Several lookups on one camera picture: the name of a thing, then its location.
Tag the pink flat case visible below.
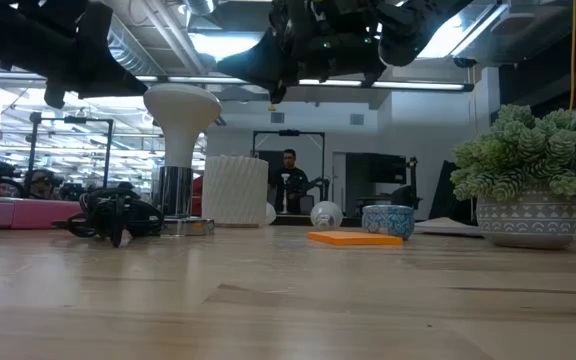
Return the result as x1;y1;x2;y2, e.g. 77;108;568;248
0;195;87;231

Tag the yellow cable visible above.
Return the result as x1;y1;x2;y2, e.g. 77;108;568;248
567;0;576;111

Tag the long ceiling light bar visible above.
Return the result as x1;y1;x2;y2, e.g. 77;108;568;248
135;74;475;94

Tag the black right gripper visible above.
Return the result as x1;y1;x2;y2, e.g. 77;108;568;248
216;0;388;105

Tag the white flood light bulb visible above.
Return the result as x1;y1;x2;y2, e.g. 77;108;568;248
142;83;223;170

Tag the small round white light bulb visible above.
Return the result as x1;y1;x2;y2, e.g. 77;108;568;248
310;200;344;231

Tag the white textured mug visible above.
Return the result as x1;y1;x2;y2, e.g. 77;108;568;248
201;154;278;226

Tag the blue patterned bowl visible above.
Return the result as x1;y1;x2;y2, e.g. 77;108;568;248
361;204;416;241

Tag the orange sticky note pad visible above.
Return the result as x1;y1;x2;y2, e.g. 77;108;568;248
306;229;404;248

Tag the chrome lamp socket base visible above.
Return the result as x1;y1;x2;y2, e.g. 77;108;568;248
150;165;217;237

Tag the black power cord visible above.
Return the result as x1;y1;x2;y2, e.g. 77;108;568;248
51;187;165;249

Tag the black background gantry frame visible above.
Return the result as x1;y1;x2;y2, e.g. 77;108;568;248
251;129;327;201
27;112;115;201

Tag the person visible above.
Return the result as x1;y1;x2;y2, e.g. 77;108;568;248
267;148;312;215

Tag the black background cabinet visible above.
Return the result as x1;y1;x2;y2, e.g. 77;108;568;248
345;152;409;206

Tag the green succulent in patterned pot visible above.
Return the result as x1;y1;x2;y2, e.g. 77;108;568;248
450;103;576;250

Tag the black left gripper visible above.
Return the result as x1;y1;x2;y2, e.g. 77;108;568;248
0;0;149;110

